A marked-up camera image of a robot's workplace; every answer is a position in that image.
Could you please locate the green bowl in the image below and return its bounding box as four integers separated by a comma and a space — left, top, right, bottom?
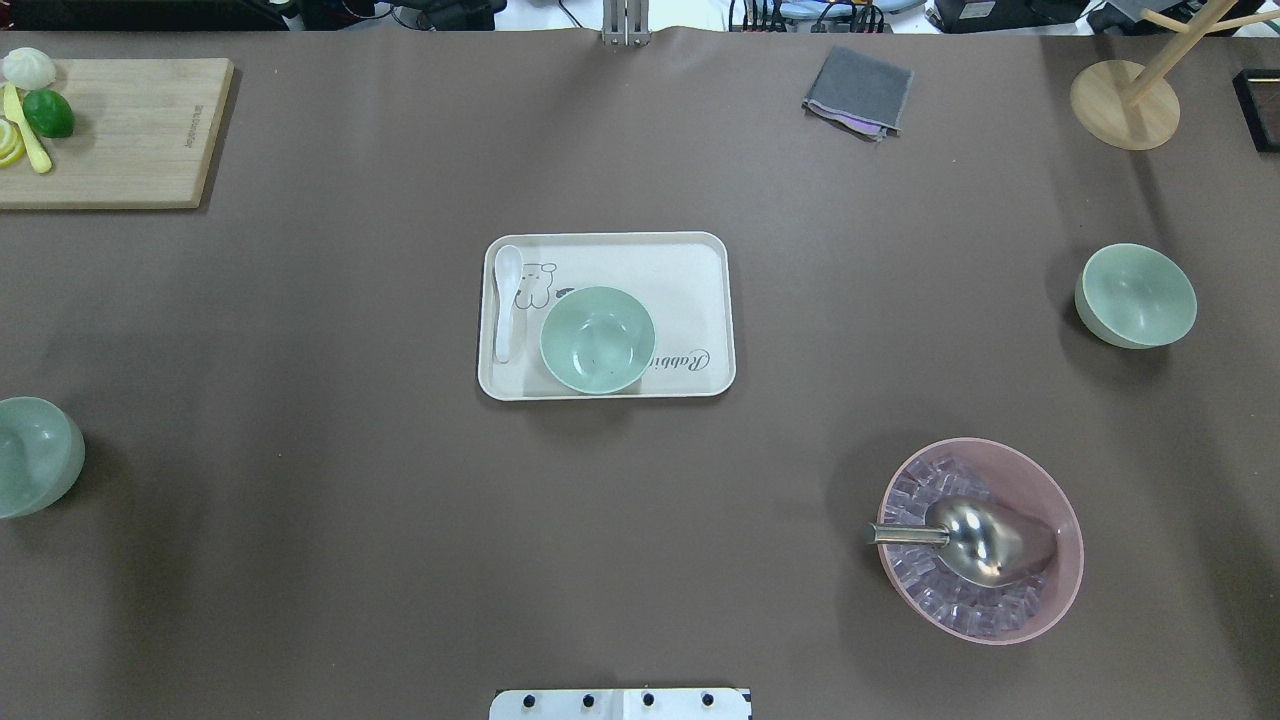
539, 286, 657, 396
1074, 243, 1198, 350
1, 397, 86, 519

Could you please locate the green bowl on tray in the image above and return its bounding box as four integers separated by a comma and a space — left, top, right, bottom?
539, 286, 657, 396

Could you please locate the cream serving tray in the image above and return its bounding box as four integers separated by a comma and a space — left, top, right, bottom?
476, 231, 737, 401

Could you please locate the white ceramic spoon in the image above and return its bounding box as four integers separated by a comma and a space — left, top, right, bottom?
494, 243, 524, 364

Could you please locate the pink bowl with ice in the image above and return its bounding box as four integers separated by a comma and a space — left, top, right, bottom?
876, 437, 1084, 646

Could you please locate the grey folded cloth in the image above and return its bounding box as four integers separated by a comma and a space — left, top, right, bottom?
803, 47, 915, 142

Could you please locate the metal scoop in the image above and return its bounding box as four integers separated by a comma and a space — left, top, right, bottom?
864, 496, 1057, 588

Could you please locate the wooden mug tree stand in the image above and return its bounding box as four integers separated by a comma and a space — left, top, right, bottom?
1070, 1, 1279, 151

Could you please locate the bamboo cutting board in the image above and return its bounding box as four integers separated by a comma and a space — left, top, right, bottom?
1, 58, 234, 210

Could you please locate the green lime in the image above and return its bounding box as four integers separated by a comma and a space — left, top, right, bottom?
20, 88, 76, 138

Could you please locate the lemon slice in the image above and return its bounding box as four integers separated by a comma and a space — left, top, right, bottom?
0, 118, 26, 168

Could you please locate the dark wooden tray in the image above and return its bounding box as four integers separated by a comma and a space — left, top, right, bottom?
1233, 69, 1279, 152

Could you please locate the yellow plastic knife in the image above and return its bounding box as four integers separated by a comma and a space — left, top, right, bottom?
3, 82, 52, 174

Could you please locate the white garlic bulb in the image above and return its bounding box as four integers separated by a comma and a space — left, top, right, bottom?
3, 47, 58, 91

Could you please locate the aluminium frame post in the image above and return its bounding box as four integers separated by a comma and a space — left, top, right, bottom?
600, 0, 652, 47

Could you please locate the white camera pole base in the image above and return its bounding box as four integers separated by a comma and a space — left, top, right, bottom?
488, 687, 754, 719

